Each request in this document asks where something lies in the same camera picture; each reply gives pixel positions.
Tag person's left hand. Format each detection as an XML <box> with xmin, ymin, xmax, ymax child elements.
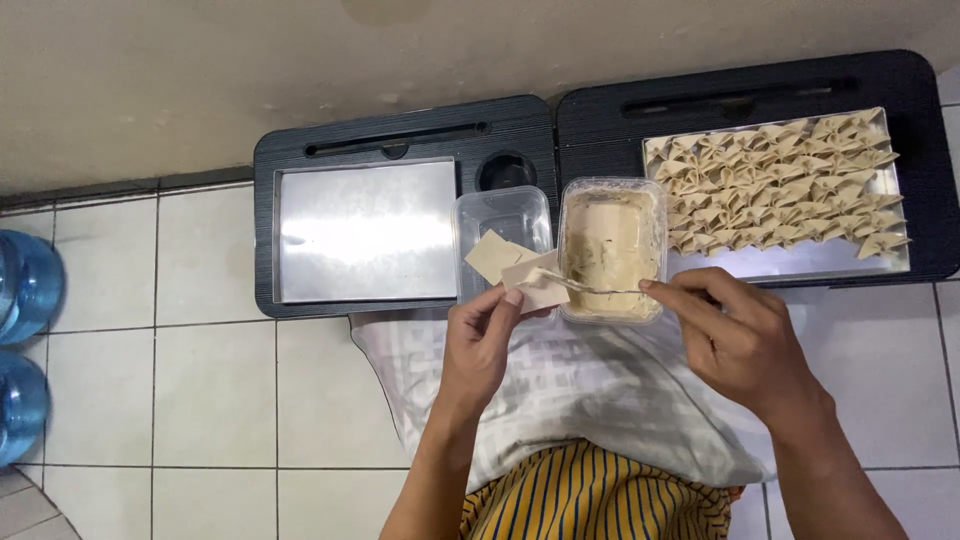
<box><xmin>441</xmin><ymin>286</ymin><xmax>557</xmax><ymax>423</ymax></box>

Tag person's right hand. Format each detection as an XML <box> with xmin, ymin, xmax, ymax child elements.
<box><xmin>638</xmin><ymin>266</ymin><xmax>838</xmax><ymax>433</ymax></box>

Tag square dumpling wrapper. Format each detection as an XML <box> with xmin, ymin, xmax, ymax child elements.
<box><xmin>500</xmin><ymin>251</ymin><xmax>572</xmax><ymax>315</ymax></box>

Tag clear plastic spoon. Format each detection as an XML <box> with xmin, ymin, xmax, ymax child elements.
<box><xmin>525</xmin><ymin>267</ymin><xmax>655</xmax><ymax>296</ymax></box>

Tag metal tray with dumplings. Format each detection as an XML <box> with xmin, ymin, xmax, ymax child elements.
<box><xmin>642</xmin><ymin>107</ymin><xmax>912</xmax><ymax>285</ymax></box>

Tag stack of dumpling wrappers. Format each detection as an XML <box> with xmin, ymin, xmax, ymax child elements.
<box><xmin>464</xmin><ymin>229</ymin><xmax>543</xmax><ymax>287</ymax></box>

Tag white patterned pillow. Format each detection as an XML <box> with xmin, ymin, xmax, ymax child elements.
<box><xmin>348</xmin><ymin>306</ymin><xmax>778</xmax><ymax>494</ymax></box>

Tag clear plastic container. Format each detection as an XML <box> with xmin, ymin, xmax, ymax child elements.
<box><xmin>451</xmin><ymin>186</ymin><xmax>557</xmax><ymax>306</ymax></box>

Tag rows of folded dumplings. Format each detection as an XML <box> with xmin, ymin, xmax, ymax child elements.
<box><xmin>646</xmin><ymin>107</ymin><xmax>912</xmax><ymax>261</ymax></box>

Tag empty metal tray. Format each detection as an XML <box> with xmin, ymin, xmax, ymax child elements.
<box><xmin>272</xmin><ymin>156</ymin><xmax>461</xmax><ymax>306</ymax></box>

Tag plastic container of beige filling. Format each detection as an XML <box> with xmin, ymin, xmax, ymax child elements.
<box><xmin>556</xmin><ymin>177</ymin><xmax>669</xmax><ymax>326</ymax></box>

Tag yellow striped garment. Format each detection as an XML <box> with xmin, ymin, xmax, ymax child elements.
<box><xmin>459</xmin><ymin>440</ymin><xmax>745</xmax><ymax>540</ymax></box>

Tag black lap table with cup hole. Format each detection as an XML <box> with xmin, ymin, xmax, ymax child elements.
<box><xmin>252</xmin><ymin>94</ymin><xmax>561</xmax><ymax>320</ymax></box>

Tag wide black lap table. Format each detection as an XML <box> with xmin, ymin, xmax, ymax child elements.
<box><xmin>555</xmin><ymin>49</ymin><xmax>960</xmax><ymax>291</ymax></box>

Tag blue water jug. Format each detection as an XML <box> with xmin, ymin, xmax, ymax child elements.
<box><xmin>0</xmin><ymin>350</ymin><xmax>52</xmax><ymax>468</ymax></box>
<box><xmin>0</xmin><ymin>228</ymin><xmax>67</xmax><ymax>347</ymax></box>

